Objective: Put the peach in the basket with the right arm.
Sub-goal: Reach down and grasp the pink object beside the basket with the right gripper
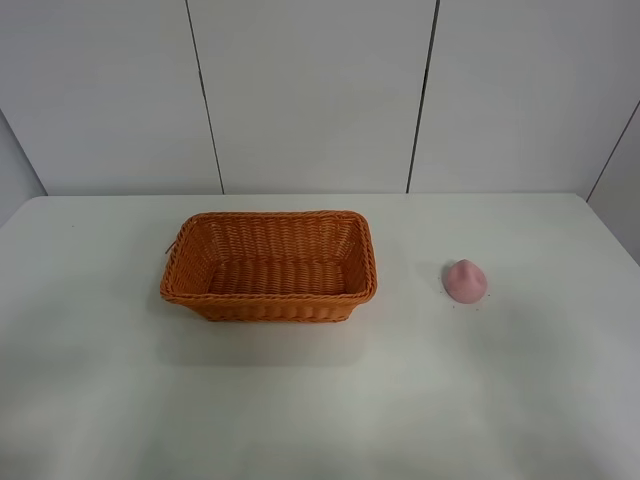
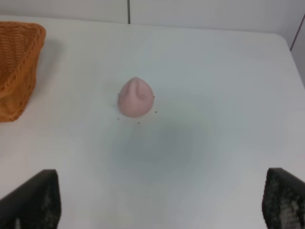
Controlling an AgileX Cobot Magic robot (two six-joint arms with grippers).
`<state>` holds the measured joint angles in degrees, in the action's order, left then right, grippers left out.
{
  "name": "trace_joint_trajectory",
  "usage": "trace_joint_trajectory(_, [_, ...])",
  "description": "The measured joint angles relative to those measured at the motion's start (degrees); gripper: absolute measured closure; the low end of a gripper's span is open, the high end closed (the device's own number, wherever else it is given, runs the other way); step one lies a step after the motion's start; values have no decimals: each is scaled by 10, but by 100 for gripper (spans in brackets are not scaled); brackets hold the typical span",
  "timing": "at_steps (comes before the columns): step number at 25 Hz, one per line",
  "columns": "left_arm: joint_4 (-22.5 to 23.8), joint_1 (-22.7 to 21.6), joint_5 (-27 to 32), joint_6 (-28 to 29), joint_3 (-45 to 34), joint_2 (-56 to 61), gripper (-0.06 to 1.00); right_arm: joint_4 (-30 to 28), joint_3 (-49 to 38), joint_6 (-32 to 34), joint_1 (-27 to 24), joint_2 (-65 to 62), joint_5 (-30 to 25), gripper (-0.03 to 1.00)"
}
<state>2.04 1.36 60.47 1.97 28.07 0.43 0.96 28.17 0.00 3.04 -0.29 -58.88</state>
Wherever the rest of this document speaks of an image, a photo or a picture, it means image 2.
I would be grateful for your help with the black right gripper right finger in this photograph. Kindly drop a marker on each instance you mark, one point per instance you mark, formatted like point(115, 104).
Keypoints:
point(283, 204)

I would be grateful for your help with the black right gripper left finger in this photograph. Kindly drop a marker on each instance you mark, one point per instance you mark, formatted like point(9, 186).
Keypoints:
point(36, 204)

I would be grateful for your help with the pink peach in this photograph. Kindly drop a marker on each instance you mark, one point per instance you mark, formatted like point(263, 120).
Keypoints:
point(136, 98)

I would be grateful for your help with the orange wicker basket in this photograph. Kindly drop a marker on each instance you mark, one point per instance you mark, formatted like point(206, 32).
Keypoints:
point(20, 47)

